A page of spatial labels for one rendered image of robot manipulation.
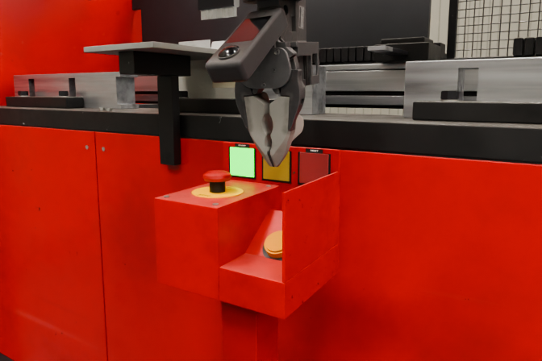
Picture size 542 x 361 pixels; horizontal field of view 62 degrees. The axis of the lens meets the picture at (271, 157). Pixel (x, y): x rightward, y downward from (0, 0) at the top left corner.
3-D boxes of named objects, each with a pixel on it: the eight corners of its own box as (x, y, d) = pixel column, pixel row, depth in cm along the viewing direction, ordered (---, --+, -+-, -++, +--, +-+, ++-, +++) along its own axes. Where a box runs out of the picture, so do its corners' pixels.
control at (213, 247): (156, 283, 62) (152, 152, 59) (226, 248, 76) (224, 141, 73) (284, 320, 52) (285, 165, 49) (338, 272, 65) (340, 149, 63)
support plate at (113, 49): (83, 52, 82) (83, 47, 82) (184, 60, 104) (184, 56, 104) (152, 47, 73) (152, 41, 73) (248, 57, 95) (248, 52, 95)
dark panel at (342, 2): (143, 96, 187) (139, -15, 180) (148, 96, 188) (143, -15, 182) (424, 98, 127) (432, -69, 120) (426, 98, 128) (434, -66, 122)
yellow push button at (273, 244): (264, 259, 60) (258, 250, 59) (275, 238, 63) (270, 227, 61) (289, 265, 58) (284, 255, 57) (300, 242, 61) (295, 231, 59)
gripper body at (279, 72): (322, 89, 58) (319, -11, 56) (290, 94, 51) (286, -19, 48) (270, 89, 62) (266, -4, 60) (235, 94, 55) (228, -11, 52)
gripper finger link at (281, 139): (312, 160, 59) (310, 89, 57) (291, 171, 54) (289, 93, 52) (291, 158, 61) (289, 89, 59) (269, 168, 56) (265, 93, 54)
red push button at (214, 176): (197, 197, 63) (196, 172, 62) (214, 192, 66) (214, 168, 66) (220, 201, 61) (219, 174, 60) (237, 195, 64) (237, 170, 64)
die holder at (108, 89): (15, 105, 143) (12, 75, 141) (34, 105, 148) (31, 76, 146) (121, 109, 116) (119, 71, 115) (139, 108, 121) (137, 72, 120)
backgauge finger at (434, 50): (346, 57, 89) (347, 31, 88) (388, 64, 110) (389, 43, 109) (407, 55, 82) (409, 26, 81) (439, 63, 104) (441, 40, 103)
